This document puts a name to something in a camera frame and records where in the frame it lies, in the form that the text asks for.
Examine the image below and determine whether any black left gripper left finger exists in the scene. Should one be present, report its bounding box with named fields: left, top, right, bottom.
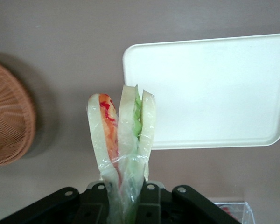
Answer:
left=78, top=182, right=113, bottom=224

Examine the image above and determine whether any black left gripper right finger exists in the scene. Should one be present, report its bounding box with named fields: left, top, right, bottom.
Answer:
left=136, top=181, right=167, bottom=224

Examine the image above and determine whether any plastic-wrapped triangle sandwich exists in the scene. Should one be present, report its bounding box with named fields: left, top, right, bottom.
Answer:
left=87, top=84, right=157, bottom=224

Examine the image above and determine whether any dark brown wicker basket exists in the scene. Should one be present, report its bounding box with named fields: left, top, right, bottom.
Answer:
left=0, top=58, right=36, bottom=167

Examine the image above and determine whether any beige plastic tray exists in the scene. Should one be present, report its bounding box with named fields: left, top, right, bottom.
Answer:
left=122, top=32, right=280, bottom=150

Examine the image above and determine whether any clear acrylic bottle rack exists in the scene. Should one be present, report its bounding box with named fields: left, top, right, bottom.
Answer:
left=212, top=197, right=256, bottom=224

